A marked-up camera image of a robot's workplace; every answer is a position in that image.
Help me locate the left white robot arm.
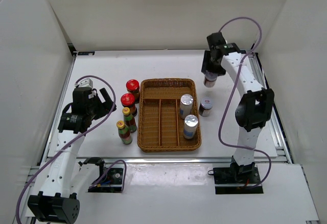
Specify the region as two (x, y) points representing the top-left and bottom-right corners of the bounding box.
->
(28, 86), (116, 223)

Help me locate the red lid sauce jar rear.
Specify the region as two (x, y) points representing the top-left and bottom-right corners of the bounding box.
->
(126, 79), (140, 104)

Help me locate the yellow cap sauce bottle front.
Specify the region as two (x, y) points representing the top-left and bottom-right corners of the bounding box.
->
(116, 120), (132, 144)

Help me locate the red lid sauce jar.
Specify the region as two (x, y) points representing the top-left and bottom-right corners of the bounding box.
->
(121, 93), (137, 116)
(126, 79), (140, 104)

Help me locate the wicker divided basket tray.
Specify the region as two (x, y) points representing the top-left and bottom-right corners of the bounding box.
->
(137, 78), (201, 153)

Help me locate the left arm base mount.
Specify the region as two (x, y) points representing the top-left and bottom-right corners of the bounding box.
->
(79, 157), (127, 193)

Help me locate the yellow cap sauce bottle rear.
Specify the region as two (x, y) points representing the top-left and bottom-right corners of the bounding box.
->
(122, 107), (137, 133)

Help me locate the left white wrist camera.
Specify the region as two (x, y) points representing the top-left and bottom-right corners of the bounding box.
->
(75, 78), (93, 88)

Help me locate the red lid sauce jar front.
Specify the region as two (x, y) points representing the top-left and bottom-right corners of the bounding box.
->
(121, 93), (137, 116)

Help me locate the purple lid dark jar front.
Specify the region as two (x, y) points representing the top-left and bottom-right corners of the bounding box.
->
(199, 97), (213, 117)

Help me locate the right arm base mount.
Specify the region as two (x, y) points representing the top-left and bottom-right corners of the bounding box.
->
(207, 166), (264, 195)

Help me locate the silver top white can front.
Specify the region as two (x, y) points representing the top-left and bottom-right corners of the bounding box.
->
(183, 114), (199, 139)

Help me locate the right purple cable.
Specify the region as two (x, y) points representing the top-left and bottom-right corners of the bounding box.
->
(218, 17), (273, 188)

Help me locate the purple lid dark jar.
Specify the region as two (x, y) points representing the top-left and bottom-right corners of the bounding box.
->
(203, 71), (218, 88)
(199, 97), (213, 117)

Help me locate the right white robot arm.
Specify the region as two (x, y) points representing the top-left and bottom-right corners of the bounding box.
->
(201, 32), (274, 183)

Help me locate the silver white can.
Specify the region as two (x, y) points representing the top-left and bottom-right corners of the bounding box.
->
(183, 114), (199, 139)
(179, 94), (194, 119)

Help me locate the yellow cap sauce bottle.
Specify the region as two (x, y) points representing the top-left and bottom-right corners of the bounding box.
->
(116, 120), (132, 144)
(122, 107), (137, 133)

